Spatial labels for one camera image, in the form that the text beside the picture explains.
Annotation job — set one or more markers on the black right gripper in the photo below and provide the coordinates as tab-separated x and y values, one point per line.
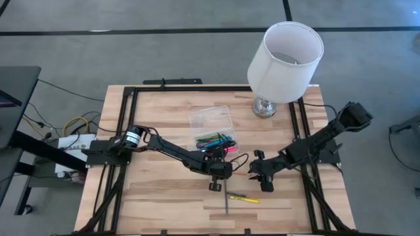
264	168

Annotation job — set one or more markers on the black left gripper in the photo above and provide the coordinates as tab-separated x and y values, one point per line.
218	168

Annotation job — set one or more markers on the yellow highlighter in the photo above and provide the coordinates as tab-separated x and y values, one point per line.
245	199

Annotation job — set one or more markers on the dark green marker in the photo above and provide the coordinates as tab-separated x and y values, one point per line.
238	194

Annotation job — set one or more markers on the grey marker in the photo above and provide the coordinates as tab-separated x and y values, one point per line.
226	203

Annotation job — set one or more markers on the clear plastic supply box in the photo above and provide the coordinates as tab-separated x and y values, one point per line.
210	119

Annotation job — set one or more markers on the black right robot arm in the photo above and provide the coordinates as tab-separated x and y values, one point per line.
325	137

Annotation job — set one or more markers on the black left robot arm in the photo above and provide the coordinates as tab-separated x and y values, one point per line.
170	150

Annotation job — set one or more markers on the white shade table lamp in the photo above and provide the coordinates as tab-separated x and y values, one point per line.
279	78

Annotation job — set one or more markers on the white printed paper sheet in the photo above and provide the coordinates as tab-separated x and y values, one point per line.
65	141

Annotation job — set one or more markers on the black caster wheel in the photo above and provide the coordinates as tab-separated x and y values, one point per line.
27	209

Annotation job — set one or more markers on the black desk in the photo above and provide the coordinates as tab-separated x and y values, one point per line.
19	85

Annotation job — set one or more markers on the dark laptop screen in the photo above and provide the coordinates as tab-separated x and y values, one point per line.
8	100

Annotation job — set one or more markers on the black aluminium table frame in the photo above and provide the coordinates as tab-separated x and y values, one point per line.
197	88

